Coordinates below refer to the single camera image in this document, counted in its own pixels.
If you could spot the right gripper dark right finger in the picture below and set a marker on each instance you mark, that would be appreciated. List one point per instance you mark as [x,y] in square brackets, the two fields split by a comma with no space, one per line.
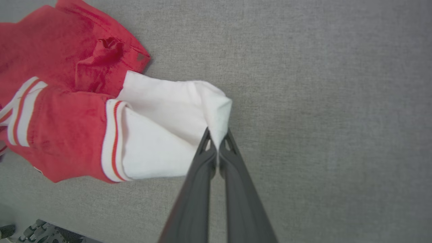
[244,202]

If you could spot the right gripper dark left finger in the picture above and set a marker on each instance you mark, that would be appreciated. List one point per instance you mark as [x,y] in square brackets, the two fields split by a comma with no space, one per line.
[192,202]

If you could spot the red white basketball jersey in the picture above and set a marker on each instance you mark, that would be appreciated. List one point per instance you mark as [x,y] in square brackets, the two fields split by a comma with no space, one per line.
[67,135]

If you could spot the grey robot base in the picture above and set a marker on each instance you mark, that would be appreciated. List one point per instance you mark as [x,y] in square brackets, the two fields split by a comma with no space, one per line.
[44,234]

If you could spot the grey fabric sofa cushion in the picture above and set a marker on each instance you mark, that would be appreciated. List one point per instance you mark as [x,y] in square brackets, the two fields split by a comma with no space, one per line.
[320,101]

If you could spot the dark grey rounded object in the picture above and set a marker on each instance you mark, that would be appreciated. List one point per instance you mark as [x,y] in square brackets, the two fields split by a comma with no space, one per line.
[6,231]

